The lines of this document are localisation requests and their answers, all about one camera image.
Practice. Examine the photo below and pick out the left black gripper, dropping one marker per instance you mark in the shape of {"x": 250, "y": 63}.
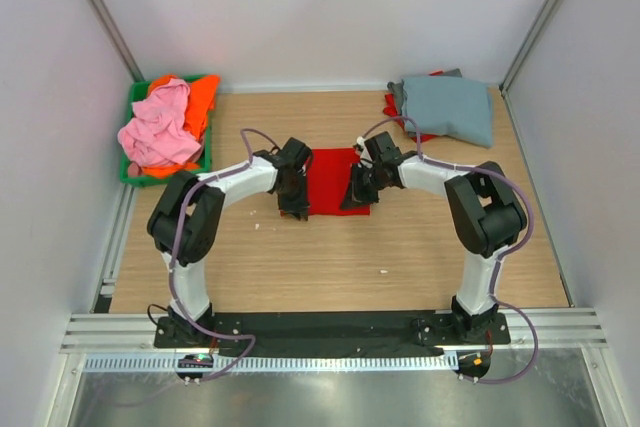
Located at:
{"x": 298, "y": 207}

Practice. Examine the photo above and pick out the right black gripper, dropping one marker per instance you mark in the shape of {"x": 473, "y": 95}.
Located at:
{"x": 355, "y": 196}

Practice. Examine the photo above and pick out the red t-shirt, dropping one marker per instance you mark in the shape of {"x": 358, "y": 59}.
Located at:
{"x": 394, "y": 101}
{"x": 328, "y": 178}

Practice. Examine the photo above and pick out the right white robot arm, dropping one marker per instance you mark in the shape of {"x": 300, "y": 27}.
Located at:
{"x": 487, "y": 216}

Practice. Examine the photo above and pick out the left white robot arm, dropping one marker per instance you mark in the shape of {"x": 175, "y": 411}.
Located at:
{"x": 185, "y": 221}

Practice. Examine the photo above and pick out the folded red t-shirt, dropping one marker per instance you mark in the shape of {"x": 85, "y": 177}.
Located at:
{"x": 394, "y": 101}

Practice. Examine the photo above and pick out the folded dark grey t-shirt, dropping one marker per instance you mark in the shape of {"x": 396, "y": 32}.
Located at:
{"x": 429, "y": 104}

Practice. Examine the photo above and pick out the folded grey-blue t-shirt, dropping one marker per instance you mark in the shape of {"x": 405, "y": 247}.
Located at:
{"x": 478, "y": 107}

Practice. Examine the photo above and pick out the orange t-shirt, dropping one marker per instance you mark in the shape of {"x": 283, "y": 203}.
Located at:
{"x": 201, "y": 102}

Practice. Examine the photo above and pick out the pink t-shirt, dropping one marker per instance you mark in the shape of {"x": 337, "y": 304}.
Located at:
{"x": 155, "y": 136}

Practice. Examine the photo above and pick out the green plastic bin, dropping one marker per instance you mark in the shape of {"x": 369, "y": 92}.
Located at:
{"x": 130, "y": 172}

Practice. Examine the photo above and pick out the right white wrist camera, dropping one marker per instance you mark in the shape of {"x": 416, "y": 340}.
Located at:
{"x": 364, "y": 158}

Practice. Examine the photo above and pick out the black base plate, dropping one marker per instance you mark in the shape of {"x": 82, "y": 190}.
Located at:
{"x": 352, "y": 334}

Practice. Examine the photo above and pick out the slotted cable duct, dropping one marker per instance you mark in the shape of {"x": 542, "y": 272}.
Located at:
{"x": 184, "y": 363}

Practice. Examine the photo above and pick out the right aluminium rail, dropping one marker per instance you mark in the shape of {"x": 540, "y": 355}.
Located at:
{"x": 569, "y": 327}

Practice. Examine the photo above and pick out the left aluminium corner post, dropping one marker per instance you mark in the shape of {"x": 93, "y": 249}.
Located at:
{"x": 107, "y": 22}

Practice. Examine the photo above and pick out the aluminium corner post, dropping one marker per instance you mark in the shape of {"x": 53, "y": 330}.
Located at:
{"x": 541, "y": 20}
{"x": 107, "y": 22}

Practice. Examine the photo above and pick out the right aluminium corner post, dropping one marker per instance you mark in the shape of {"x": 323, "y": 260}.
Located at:
{"x": 541, "y": 20}

